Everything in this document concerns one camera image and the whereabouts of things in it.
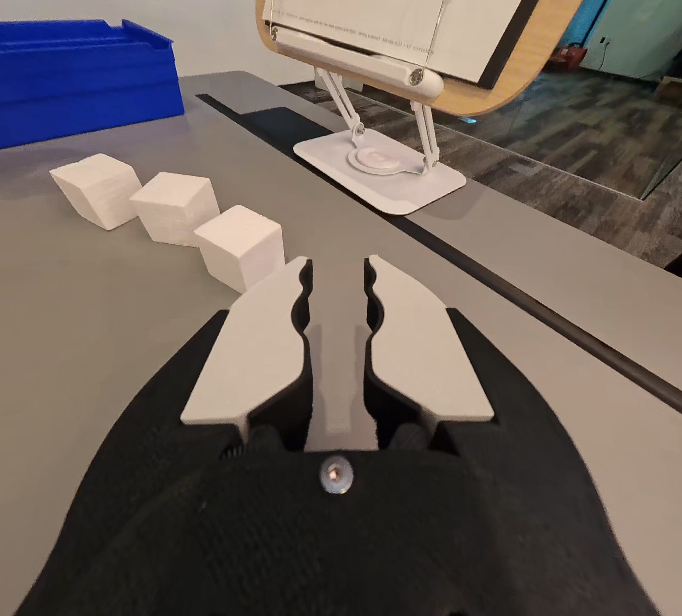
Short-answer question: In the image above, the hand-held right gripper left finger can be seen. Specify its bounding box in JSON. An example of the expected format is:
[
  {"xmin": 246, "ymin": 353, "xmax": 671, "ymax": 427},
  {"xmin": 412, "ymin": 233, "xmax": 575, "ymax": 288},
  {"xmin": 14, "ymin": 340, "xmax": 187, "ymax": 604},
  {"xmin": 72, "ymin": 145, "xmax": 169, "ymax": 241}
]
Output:
[{"xmin": 180, "ymin": 255, "xmax": 315, "ymax": 443}]

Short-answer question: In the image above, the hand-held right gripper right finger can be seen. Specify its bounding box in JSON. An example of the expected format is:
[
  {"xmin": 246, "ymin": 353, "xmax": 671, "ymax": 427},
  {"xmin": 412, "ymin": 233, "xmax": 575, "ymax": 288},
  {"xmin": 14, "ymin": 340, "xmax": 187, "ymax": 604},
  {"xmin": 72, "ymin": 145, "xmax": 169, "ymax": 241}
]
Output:
[{"xmin": 364, "ymin": 254, "xmax": 495, "ymax": 440}]

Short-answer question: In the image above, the white hard foam cube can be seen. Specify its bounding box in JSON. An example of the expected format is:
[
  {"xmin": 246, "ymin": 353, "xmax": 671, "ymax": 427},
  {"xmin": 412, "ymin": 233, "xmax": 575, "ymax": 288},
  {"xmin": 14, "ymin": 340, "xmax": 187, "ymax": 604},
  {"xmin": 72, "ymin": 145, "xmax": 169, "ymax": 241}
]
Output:
[
  {"xmin": 129, "ymin": 172, "xmax": 220, "ymax": 247},
  {"xmin": 193, "ymin": 205, "xmax": 285, "ymax": 293},
  {"xmin": 49, "ymin": 153, "xmax": 142, "ymax": 231}
]

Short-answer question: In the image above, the wooden book stand white base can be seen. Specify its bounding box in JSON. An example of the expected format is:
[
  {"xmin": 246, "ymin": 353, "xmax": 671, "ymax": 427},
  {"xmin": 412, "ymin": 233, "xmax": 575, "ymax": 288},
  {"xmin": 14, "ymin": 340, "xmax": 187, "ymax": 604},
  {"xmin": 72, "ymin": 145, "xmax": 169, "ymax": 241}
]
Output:
[{"xmin": 256, "ymin": 0, "xmax": 621, "ymax": 215}]

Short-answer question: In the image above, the blue plastic bin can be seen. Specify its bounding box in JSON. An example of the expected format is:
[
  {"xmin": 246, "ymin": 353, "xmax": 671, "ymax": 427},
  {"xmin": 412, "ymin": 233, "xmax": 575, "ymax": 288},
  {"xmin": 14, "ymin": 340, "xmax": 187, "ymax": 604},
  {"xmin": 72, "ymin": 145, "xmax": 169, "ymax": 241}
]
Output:
[{"xmin": 0, "ymin": 19, "xmax": 185, "ymax": 149}]

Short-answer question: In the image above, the small red equipment case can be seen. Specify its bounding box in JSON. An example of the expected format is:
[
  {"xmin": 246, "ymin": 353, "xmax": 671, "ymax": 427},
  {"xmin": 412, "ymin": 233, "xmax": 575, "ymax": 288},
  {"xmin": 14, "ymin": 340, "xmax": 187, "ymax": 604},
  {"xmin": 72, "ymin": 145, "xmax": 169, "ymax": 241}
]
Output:
[{"xmin": 549, "ymin": 43, "xmax": 587, "ymax": 74}]

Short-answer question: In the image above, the printed instruction sheet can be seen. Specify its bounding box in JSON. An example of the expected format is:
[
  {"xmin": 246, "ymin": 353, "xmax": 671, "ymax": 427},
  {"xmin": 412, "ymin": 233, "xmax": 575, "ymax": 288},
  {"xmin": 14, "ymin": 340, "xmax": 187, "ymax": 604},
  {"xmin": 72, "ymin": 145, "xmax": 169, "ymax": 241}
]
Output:
[{"xmin": 264, "ymin": 0, "xmax": 573, "ymax": 89}]

